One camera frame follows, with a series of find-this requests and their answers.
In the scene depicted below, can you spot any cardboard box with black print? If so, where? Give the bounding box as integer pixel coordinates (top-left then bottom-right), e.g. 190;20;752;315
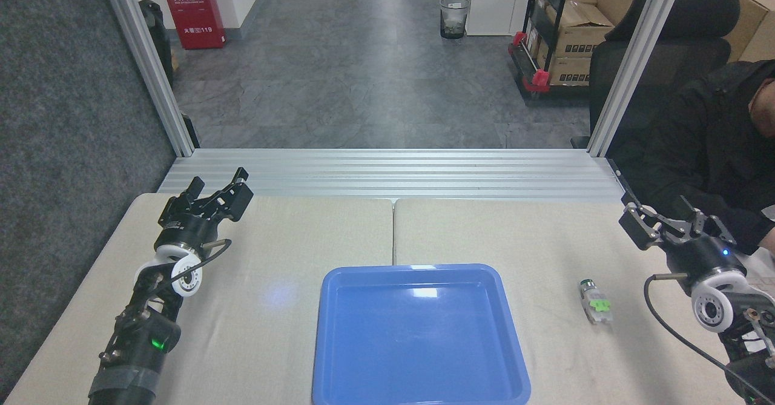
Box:
547;2;614;59

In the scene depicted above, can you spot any black office chair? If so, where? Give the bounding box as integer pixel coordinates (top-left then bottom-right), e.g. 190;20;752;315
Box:
572;0;740;149

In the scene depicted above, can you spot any silver aluminium rail base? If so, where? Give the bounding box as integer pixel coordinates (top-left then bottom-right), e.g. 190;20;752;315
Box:
157;148;624;203

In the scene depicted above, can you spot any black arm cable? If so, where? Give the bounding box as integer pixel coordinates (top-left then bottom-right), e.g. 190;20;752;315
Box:
180;239;233;280
644;274;775;405

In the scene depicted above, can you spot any silver aluminium post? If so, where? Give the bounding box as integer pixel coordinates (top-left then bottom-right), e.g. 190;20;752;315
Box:
97;0;196;157
587;0;688;157

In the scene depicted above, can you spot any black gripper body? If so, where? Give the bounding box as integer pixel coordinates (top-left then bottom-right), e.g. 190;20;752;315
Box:
156;196;214;254
666;235;747;282

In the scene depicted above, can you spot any blue plastic tray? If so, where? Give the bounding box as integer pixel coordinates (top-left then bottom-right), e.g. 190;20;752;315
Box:
312;263;532;405

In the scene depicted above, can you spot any grey felt partition panel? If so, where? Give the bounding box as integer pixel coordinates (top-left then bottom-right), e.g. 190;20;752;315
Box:
0;0;177;397

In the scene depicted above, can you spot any person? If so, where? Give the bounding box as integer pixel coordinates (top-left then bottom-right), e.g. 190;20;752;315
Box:
608;60;775;257

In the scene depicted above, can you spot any small cardboard box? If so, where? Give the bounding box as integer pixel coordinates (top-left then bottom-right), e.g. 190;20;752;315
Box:
548;57;592;86

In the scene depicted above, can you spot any red fire extinguisher box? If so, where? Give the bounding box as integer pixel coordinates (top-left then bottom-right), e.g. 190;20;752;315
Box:
159;0;226;50

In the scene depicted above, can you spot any white cabinet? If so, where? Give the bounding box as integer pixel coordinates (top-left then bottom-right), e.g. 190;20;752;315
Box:
454;0;523;36

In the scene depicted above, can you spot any black bin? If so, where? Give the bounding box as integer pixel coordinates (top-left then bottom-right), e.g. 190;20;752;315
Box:
138;0;174;86

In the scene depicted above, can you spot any black and red cart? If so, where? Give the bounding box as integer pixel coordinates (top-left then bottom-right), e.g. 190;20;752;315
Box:
509;0;592;100

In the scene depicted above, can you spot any wire mesh waste bin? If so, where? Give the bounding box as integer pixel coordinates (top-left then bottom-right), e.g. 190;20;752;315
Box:
440;0;470;40

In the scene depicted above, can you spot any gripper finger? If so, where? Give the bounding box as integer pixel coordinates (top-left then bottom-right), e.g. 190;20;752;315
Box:
205;167;254;223
180;176;205;203
679;196;737;240
619;203;679;252

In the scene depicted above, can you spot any large plain cardboard box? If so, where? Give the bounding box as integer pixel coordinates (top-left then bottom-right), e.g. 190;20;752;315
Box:
724;0;775;64

